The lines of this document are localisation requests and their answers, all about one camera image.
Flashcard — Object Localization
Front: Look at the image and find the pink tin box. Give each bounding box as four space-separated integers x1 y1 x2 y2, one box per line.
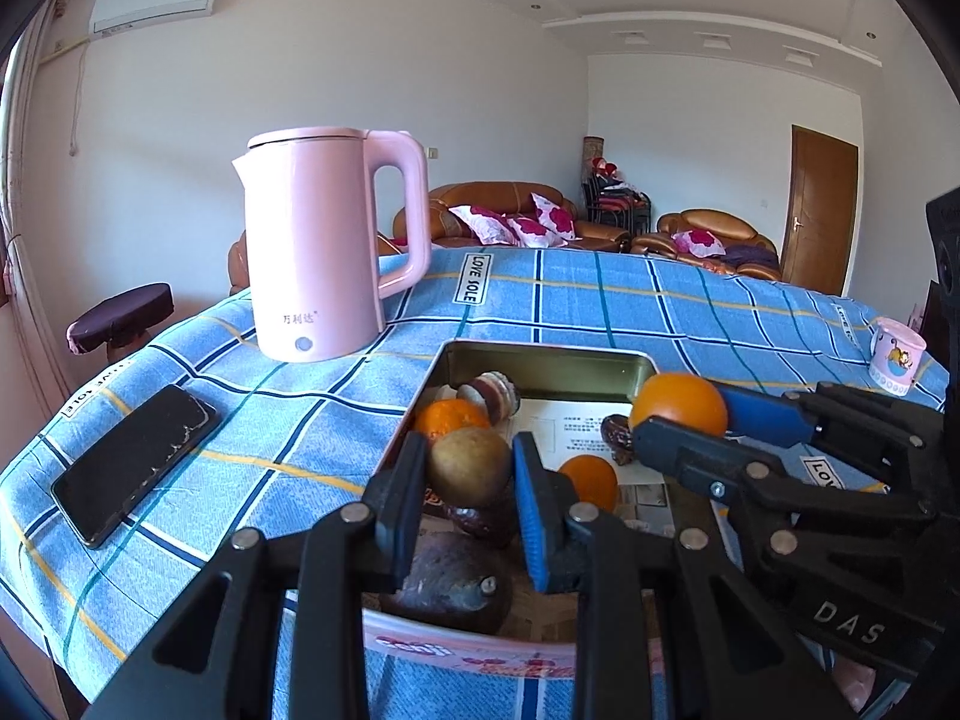
362 340 713 680

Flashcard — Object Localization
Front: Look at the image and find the black smartphone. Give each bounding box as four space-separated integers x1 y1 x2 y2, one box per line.
51 384 220 550

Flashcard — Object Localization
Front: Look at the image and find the pink electric kettle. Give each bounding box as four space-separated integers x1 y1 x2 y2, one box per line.
231 127 431 362

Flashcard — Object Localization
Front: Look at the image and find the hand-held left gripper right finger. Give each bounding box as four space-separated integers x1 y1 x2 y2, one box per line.
511 431 837 720

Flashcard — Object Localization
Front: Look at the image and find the purple passion fruit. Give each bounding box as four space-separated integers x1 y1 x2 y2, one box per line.
386 532 517 637

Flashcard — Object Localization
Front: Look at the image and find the stack of dark chairs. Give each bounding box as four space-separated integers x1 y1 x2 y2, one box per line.
583 176 652 233

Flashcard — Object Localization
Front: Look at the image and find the printed paper sheet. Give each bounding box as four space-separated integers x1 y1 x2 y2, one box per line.
514 396 672 533

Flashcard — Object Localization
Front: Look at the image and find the brown leather sofa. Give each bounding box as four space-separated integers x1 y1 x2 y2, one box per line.
392 181 635 252

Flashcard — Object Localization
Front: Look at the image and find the wooden door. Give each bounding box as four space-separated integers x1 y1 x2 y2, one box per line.
780 124 860 295

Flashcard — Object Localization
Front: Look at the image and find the beige curtain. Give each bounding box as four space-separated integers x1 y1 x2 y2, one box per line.
0 52 72 421

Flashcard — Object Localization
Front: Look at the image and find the pink cartoon cup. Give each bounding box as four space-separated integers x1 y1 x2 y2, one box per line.
870 317 928 396

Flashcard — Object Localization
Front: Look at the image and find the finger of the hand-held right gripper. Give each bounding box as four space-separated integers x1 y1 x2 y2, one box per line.
709 380 947 497
632 415 942 578

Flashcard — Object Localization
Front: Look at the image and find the dark round stool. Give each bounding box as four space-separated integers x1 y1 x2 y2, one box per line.
66 283 175 361

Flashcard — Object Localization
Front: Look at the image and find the orange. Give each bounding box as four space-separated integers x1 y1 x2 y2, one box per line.
559 454 620 515
415 399 492 442
628 373 730 440

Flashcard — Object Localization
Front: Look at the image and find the white air conditioner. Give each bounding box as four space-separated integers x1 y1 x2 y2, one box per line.
88 0 224 36

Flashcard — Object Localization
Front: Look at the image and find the purple blanket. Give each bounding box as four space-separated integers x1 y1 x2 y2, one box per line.
724 244 782 271

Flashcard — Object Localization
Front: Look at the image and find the floral pillow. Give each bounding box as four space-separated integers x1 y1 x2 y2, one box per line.
448 205 518 242
504 215 571 248
671 229 727 256
531 193 580 239

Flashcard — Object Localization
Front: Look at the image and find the blue plaid tablecloth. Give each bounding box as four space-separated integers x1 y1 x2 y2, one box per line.
0 244 953 720

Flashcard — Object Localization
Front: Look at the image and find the brown kiwi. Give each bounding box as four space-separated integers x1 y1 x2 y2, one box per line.
427 426 513 507

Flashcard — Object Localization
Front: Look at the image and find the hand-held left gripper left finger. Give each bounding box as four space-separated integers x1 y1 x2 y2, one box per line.
86 431 430 720

